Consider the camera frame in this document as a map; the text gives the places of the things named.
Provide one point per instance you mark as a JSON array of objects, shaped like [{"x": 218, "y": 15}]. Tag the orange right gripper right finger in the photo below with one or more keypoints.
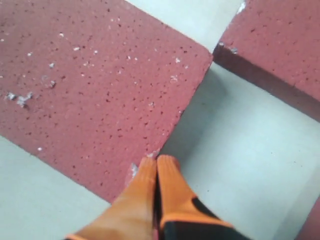
[{"x": 182, "y": 216}]

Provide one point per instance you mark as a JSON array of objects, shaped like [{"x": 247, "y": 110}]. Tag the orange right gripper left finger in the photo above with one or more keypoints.
[{"x": 131, "y": 216}]

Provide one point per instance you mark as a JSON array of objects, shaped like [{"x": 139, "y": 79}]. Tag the chipped red brick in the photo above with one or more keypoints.
[{"x": 275, "y": 45}]

